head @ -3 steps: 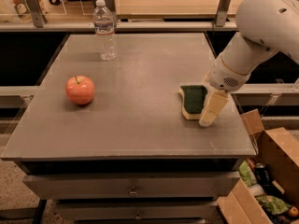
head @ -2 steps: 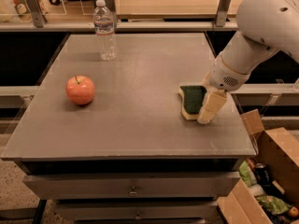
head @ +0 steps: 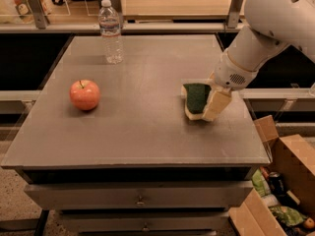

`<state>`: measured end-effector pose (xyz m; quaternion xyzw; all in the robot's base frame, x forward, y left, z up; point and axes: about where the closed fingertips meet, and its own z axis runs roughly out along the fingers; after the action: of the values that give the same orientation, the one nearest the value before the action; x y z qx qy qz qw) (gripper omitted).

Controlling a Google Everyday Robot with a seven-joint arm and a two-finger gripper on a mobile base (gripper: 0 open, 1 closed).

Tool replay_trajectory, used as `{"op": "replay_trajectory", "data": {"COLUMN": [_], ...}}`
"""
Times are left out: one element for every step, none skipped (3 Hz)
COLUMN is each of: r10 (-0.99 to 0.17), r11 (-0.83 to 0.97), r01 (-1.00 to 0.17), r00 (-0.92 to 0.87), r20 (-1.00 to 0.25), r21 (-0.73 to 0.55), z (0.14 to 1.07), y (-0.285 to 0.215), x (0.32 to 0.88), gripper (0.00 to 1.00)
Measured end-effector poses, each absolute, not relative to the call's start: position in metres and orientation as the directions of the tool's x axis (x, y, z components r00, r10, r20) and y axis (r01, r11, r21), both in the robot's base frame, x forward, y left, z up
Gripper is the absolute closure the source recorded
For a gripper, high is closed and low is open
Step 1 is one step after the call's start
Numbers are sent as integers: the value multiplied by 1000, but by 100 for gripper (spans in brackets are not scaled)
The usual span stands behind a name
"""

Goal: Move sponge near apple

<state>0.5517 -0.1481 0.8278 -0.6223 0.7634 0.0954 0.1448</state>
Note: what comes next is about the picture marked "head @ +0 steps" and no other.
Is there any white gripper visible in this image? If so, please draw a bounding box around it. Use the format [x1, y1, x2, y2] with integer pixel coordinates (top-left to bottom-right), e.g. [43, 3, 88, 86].
[202, 50, 258, 121]

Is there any green and yellow sponge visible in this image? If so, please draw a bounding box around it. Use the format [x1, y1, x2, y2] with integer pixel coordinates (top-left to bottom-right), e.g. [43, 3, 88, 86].
[181, 83, 211, 120]

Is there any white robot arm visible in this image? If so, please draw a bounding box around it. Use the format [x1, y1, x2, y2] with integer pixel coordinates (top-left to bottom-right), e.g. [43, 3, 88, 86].
[201, 0, 315, 121]

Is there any red apple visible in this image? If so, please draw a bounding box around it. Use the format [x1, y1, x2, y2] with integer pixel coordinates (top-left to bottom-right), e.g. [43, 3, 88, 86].
[69, 80, 100, 111]

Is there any green snack bag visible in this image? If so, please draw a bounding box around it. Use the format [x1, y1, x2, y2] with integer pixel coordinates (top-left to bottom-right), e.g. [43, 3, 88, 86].
[252, 169, 271, 197]

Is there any brown cardboard box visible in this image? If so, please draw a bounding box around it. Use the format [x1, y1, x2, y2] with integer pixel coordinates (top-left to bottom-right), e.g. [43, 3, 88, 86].
[228, 115, 315, 236]

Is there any upper grey drawer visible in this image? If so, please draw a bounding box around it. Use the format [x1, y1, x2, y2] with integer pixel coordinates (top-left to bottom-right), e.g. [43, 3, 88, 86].
[25, 181, 252, 210]

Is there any grey drawer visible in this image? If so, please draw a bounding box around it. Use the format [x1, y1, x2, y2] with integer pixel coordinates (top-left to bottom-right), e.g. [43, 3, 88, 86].
[25, 181, 252, 210]
[60, 211, 228, 233]

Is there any black drink can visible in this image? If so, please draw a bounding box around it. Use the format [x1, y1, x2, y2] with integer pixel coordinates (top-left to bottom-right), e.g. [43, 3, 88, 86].
[269, 172, 285, 195]

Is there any light wooden desk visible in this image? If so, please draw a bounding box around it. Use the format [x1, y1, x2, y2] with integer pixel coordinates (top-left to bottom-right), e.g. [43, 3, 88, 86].
[122, 0, 231, 21]

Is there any grey drawer cabinet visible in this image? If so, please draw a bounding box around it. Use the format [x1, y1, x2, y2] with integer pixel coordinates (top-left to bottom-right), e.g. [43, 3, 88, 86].
[2, 34, 270, 236]

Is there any clear plastic water bottle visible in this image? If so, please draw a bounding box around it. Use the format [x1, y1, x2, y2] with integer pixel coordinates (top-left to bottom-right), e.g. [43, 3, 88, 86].
[98, 0, 123, 64]

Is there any green leafy packet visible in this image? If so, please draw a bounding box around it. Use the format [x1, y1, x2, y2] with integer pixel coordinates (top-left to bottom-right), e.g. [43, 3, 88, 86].
[270, 206, 307, 227]

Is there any small orange fruit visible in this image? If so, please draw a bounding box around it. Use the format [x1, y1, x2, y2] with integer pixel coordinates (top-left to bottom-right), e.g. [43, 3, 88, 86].
[302, 217, 315, 229]

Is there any lower grey drawer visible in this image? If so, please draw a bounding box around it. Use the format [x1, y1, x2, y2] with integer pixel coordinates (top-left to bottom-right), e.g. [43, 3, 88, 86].
[60, 211, 228, 233]

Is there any right metal bracket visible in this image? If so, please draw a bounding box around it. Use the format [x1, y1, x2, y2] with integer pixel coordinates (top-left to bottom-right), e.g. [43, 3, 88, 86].
[225, 0, 244, 29]

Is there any left metal bracket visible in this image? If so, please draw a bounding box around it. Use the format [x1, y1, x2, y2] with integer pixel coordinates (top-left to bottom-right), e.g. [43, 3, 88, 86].
[28, 0, 49, 30]

